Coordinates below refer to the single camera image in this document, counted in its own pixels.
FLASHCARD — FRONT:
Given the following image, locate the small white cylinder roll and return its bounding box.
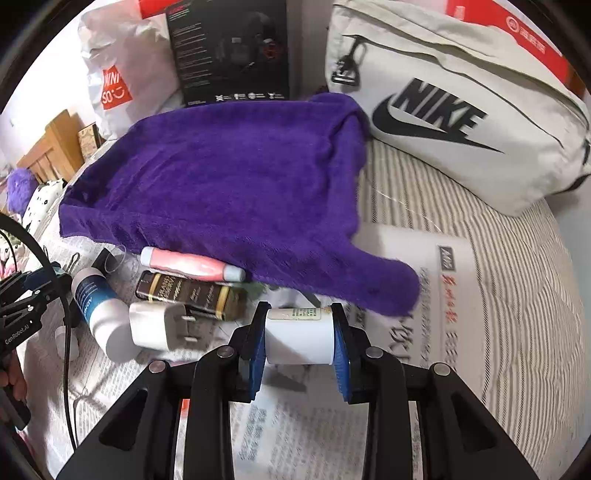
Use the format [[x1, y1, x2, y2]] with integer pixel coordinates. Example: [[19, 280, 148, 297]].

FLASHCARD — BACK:
[[264, 307, 335, 365]]

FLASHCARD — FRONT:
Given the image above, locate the white blue balm bottle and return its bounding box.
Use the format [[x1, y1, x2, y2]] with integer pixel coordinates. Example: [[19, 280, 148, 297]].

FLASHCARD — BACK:
[[71, 267, 140, 363]]

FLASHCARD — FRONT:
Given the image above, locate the white charger plug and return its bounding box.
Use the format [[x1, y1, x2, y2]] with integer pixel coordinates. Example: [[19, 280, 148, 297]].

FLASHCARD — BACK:
[[129, 301, 204, 351]]

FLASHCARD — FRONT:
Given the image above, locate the person's left hand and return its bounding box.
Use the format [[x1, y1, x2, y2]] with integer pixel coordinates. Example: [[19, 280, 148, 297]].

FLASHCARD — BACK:
[[0, 350, 27, 401]]

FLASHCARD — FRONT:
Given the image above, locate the newspaper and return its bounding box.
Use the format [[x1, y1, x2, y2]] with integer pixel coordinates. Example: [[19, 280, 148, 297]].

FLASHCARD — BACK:
[[27, 223, 484, 480]]

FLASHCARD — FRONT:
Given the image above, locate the clear plastic cup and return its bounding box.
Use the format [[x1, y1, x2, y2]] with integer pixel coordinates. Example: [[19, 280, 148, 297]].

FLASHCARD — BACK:
[[101, 251, 125, 276]]

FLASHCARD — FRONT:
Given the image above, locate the purple plush toy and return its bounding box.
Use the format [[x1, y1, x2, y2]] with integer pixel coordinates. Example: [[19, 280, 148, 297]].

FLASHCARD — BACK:
[[6, 168, 39, 216]]

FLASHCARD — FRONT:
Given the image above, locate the pink and grey tube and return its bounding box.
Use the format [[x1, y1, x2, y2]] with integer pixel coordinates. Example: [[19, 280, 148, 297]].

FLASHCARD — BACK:
[[139, 247, 246, 283]]

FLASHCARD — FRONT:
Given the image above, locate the wooden headboard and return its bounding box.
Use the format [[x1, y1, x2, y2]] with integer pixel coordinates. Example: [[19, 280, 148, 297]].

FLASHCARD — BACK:
[[17, 110, 84, 183]]

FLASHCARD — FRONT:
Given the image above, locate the striped mattress cover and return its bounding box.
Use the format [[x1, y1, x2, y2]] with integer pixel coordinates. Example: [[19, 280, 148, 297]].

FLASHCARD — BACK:
[[359, 140, 589, 449]]

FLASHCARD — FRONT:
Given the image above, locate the purple towel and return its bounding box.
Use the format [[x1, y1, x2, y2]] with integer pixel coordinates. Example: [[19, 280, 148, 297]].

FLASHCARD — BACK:
[[59, 93, 420, 316]]

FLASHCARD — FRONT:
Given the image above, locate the white Miniso shopping bag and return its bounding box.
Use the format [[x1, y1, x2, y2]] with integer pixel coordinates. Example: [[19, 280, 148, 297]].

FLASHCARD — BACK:
[[78, 1, 183, 140]]

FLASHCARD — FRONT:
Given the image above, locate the white Nike waist bag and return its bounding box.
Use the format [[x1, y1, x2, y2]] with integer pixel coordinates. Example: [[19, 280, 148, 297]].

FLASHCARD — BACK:
[[325, 1, 590, 216]]

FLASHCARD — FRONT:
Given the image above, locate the black headset box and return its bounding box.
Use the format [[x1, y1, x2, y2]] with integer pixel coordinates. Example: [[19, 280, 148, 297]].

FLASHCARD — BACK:
[[165, 1, 290, 107]]

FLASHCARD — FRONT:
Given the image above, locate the red paper bag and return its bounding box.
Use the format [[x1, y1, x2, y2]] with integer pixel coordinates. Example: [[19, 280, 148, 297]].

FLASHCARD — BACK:
[[446, 0, 587, 99]]

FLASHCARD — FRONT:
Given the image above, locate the black cable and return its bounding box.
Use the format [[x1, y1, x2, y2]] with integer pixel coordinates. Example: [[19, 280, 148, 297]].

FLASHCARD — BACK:
[[0, 214, 80, 453]]

